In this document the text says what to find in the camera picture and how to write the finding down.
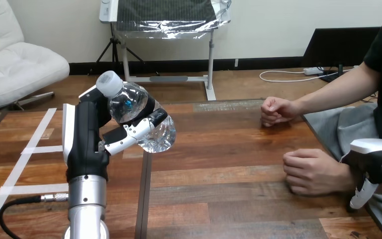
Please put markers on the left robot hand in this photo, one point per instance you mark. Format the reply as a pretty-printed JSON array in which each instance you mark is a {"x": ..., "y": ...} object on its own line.
[{"x": 85, "y": 142}]

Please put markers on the person's hand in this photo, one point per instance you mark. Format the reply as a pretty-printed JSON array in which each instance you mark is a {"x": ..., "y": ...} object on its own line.
[
  {"x": 276, "y": 110},
  {"x": 313, "y": 171}
]

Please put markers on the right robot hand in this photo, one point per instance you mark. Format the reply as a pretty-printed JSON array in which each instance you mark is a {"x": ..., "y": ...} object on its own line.
[{"x": 370, "y": 161}]

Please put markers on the clear water bottle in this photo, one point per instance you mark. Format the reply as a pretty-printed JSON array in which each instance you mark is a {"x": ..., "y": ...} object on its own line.
[{"x": 128, "y": 102}]

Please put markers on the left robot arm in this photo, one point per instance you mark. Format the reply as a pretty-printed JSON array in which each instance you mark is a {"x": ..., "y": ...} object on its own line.
[{"x": 87, "y": 204}]

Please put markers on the white power strip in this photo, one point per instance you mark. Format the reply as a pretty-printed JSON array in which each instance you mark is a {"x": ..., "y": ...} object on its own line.
[{"x": 313, "y": 70}]

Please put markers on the white desk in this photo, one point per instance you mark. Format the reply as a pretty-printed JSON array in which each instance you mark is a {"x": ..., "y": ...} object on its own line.
[{"x": 210, "y": 66}]

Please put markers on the dark screen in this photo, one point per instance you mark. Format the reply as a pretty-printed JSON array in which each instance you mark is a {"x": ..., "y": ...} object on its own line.
[{"x": 339, "y": 46}]

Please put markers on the black tripod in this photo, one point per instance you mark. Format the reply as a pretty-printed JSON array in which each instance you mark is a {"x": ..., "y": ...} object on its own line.
[{"x": 113, "y": 49}]

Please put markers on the white cushioned chair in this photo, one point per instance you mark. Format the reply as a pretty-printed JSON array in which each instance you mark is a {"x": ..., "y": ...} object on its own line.
[{"x": 16, "y": 62}]

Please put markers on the foil sheet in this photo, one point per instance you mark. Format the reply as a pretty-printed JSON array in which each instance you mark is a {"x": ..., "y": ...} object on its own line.
[{"x": 171, "y": 28}]

